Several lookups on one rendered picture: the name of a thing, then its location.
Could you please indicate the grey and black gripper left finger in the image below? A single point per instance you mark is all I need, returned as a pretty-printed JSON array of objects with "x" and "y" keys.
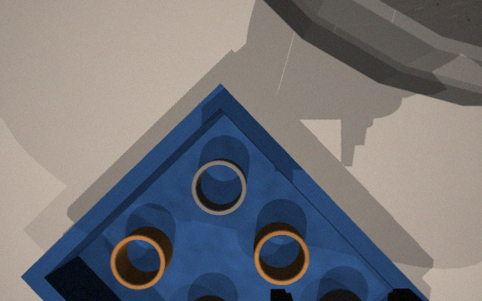
[{"x": 280, "y": 295}]

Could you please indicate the blue crate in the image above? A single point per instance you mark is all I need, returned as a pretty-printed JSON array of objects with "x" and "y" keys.
[{"x": 214, "y": 254}]

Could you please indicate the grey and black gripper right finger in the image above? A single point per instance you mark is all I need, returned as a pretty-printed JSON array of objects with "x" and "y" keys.
[{"x": 403, "y": 294}]

